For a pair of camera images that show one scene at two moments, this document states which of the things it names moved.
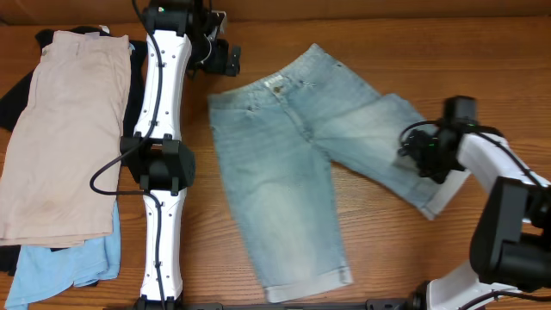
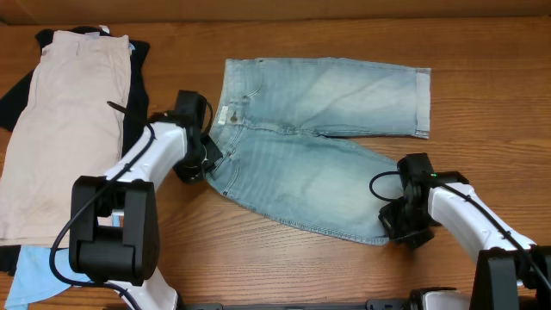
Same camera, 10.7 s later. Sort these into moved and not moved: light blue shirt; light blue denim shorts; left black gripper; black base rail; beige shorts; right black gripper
Moved: right black gripper; light blue denim shorts; left black gripper
Not moved: black base rail; light blue shirt; beige shorts
